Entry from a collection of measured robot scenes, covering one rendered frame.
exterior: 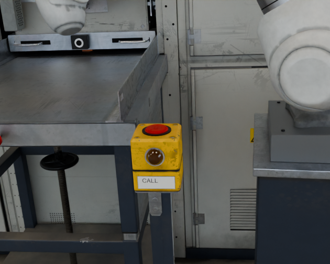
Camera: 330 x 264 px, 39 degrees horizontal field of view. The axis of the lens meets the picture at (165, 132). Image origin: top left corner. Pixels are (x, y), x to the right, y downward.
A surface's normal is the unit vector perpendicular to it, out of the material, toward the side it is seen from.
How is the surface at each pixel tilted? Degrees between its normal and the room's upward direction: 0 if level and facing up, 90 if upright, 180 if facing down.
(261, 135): 0
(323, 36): 42
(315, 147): 90
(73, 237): 0
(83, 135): 90
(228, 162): 90
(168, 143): 90
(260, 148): 0
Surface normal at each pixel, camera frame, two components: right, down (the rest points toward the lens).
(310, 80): -0.37, 0.40
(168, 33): -0.10, 0.36
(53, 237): -0.05, -0.93
